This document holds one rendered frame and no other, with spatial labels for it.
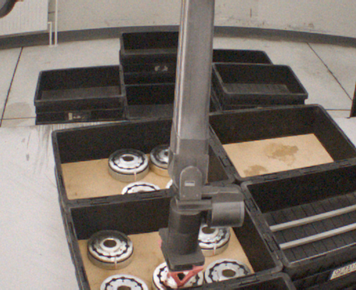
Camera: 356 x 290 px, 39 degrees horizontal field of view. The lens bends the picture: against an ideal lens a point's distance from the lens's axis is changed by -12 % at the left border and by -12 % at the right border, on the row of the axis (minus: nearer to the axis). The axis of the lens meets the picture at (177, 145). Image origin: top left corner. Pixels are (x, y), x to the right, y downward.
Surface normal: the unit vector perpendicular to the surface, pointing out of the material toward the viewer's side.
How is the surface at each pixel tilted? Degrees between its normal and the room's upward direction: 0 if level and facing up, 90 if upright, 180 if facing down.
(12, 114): 0
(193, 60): 65
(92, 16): 90
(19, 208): 0
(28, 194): 0
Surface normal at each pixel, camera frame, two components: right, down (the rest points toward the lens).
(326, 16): 0.14, 0.57
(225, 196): 0.15, 0.18
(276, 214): 0.06, -0.82
